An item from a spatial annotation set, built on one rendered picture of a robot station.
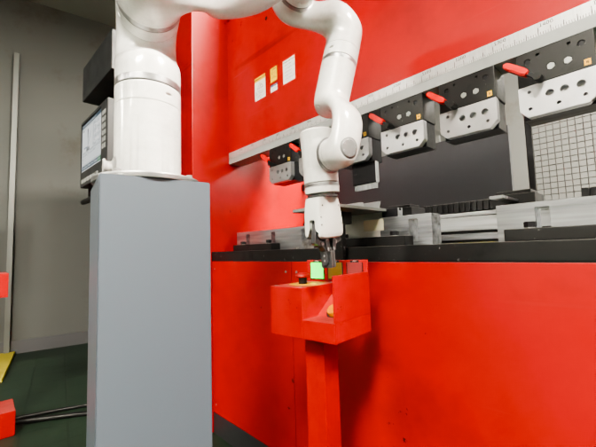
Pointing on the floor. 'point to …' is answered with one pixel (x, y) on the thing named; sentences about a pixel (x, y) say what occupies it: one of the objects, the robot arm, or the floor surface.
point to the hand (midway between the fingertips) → (327, 259)
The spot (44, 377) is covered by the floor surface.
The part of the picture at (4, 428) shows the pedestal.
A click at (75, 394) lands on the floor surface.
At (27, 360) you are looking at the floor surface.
